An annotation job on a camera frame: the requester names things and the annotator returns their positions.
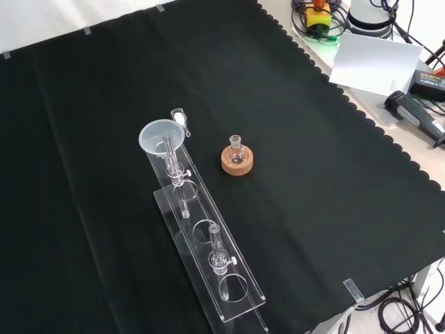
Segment translucent plastic funnel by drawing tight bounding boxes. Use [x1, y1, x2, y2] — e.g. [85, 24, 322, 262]
[138, 118, 186, 161]

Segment glass weighing funnel with powder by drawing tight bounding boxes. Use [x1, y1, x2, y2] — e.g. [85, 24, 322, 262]
[170, 108, 192, 138]

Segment clear acrylic funnel stand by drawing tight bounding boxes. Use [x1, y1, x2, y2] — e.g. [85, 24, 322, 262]
[143, 133, 270, 334]

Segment small round-bottom glass flask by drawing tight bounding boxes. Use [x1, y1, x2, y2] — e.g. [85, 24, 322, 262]
[229, 134, 248, 165]

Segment black bench cloth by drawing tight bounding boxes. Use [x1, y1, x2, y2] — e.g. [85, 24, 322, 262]
[0, 0, 445, 334]

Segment yellow emergency stop button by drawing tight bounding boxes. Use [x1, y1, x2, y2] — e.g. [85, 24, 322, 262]
[305, 0, 332, 30]

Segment pale board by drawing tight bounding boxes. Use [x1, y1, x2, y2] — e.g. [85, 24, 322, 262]
[327, 29, 425, 98]

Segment black handheld device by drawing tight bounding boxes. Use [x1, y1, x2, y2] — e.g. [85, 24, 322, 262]
[383, 90, 445, 150]

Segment black power adapter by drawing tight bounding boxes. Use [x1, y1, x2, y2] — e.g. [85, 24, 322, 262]
[407, 69, 445, 103]

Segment cork ring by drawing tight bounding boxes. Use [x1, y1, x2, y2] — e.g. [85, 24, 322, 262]
[220, 145, 254, 177]

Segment black floor cables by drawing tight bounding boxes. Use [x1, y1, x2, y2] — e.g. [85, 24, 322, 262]
[376, 273, 445, 334]

